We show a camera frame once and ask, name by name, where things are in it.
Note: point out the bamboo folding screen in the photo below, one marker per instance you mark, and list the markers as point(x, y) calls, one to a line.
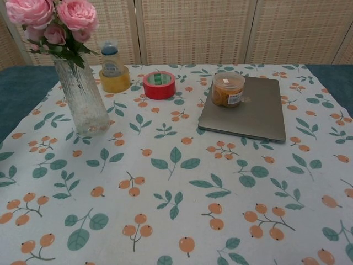
point(209, 30)

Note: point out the red tape roll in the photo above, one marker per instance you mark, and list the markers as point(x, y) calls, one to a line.
point(159, 87)

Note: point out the silver closed laptop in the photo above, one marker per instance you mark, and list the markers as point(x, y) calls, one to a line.
point(248, 113)

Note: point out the floral printed tablecloth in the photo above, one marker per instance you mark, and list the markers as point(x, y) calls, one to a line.
point(176, 179)

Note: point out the pink artificial flower bouquet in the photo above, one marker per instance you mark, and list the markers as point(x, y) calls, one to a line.
point(52, 26)

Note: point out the yellow clear tape roll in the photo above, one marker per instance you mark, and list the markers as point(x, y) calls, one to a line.
point(115, 82)

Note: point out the clear textured glass vase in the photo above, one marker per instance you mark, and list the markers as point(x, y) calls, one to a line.
point(82, 102)

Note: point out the clear jar of rubber bands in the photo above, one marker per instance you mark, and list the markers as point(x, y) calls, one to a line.
point(227, 89)

